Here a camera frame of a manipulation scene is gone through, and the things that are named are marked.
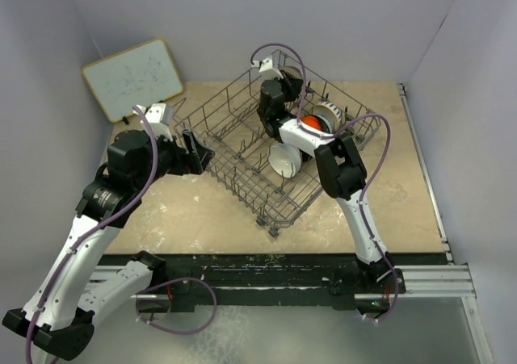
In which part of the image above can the yellow framed whiteboard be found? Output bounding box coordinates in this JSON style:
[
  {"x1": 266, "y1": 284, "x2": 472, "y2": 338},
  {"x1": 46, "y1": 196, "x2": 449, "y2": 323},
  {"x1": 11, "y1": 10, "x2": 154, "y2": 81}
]
[{"x1": 82, "y1": 38, "x2": 183, "y2": 123}]

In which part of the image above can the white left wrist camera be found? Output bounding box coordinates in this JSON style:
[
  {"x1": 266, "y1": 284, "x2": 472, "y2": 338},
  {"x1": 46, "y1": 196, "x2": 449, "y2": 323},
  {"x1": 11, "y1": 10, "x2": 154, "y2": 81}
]
[{"x1": 133, "y1": 103, "x2": 173, "y2": 141}]

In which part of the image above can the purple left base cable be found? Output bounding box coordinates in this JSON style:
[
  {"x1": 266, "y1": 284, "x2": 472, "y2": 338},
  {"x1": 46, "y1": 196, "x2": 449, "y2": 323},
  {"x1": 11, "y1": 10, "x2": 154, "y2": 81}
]
[{"x1": 135, "y1": 275, "x2": 219, "y2": 335}]

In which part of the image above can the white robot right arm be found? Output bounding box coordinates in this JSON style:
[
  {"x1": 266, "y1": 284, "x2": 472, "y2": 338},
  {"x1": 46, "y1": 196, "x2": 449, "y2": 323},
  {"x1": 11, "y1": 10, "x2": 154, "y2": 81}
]
[{"x1": 257, "y1": 66, "x2": 393, "y2": 292}]

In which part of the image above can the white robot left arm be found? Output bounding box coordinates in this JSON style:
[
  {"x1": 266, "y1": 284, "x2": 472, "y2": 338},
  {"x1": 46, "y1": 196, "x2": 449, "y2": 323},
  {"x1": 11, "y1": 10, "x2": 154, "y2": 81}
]
[{"x1": 2, "y1": 130, "x2": 215, "y2": 363}]

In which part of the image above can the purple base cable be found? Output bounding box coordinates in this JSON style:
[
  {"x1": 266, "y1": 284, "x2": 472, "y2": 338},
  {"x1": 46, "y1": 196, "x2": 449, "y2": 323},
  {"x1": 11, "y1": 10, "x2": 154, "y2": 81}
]
[
  {"x1": 359, "y1": 269, "x2": 401, "y2": 323},
  {"x1": 135, "y1": 275, "x2": 219, "y2": 335}
]

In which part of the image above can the brown glazed bowl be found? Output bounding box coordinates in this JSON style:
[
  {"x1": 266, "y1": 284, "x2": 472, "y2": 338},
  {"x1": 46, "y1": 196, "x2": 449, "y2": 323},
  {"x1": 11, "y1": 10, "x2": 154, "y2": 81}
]
[{"x1": 279, "y1": 65, "x2": 304, "y2": 81}]

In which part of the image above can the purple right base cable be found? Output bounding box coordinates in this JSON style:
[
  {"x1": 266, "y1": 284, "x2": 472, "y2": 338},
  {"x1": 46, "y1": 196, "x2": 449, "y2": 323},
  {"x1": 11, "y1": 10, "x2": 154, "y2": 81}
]
[{"x1": 359, "y1": 269, "x2": 401, "y2": 323}]

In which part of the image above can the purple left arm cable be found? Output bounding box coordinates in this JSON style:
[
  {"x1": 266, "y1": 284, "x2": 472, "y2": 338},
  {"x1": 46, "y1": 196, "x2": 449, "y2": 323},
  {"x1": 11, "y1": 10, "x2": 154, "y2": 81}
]
[{"x1": 24, "y1": 105, "x2": 159, "y2": 364}]

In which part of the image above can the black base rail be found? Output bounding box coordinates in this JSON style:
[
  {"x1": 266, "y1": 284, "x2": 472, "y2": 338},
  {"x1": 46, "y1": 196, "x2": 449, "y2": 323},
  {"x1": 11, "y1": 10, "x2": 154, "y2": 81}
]
[{"x1": 99, "y1": 251, "x2": 406, "y2": 314}]

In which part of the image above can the grey wire dish rack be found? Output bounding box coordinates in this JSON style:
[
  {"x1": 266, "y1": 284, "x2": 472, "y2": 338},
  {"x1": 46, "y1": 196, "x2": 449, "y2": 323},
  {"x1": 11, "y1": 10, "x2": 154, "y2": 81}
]
[{"x1": 174, "y1": 52, "x2": 379, "y2": 236}]

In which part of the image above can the white orange rimmed striped bowl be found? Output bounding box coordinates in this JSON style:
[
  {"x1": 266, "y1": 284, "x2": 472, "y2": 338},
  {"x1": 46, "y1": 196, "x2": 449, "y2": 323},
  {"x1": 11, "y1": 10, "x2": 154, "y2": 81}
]
[{"x1": 312, "y1": 101, "x2": 343, "y2": 133}]

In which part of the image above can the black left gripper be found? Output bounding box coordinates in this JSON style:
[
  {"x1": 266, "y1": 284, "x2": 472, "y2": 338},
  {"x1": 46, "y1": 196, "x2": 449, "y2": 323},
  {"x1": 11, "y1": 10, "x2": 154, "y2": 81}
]
[{"x1": 133, "y1": 128, "x2": 213, "y2": 191}]

